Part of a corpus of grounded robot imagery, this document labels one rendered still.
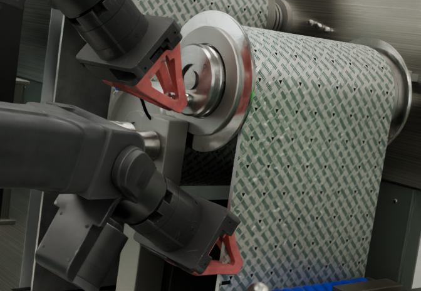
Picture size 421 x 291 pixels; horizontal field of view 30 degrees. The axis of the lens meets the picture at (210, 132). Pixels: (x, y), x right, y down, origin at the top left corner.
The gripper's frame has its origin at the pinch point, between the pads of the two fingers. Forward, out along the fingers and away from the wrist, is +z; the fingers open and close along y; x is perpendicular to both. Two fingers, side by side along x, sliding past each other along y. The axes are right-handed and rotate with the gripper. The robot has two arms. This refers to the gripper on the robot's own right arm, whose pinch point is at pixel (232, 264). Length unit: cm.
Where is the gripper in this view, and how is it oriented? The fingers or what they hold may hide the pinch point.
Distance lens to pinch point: 82.4
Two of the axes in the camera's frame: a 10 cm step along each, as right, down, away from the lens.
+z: 5.9, 5.2, 6.2
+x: 5.1, -8.3, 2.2
